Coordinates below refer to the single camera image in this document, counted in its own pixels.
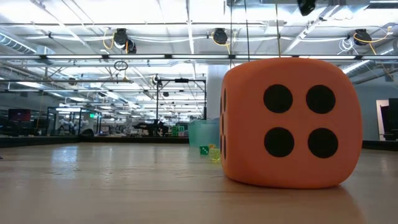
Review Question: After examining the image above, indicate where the teal plastic bin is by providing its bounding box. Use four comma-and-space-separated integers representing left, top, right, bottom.
187, 119, 221, 148

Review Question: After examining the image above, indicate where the small lime die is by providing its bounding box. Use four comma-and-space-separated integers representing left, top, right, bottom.
208, 148, 221, 162

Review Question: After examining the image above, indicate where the orange foam die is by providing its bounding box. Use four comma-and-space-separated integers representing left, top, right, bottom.
219, 57, 364, 190

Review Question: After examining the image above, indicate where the white building column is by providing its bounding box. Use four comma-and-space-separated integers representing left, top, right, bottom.
206, 64, 231, 121

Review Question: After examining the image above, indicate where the overhead light bar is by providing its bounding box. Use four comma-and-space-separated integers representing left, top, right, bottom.
0, 54, 398, 61

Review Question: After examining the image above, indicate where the dark background monitor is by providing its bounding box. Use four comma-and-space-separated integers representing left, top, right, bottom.
7, 108, 32, 122

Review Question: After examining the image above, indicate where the dark equipment stand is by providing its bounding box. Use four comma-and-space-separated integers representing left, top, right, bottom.
379, 98, 398, 141

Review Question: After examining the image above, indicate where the black background stand frame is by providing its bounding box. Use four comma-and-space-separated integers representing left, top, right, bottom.
154, 77, 208, 138

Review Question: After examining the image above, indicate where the black ceiling cable reel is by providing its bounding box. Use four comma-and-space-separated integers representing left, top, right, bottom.
112, 27, 137, 54
212, 27, 229, 45
353, 28, 373, 47

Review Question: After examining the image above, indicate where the glass robot enclosure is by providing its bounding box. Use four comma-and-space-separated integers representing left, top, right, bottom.
46, 106, 102, 136

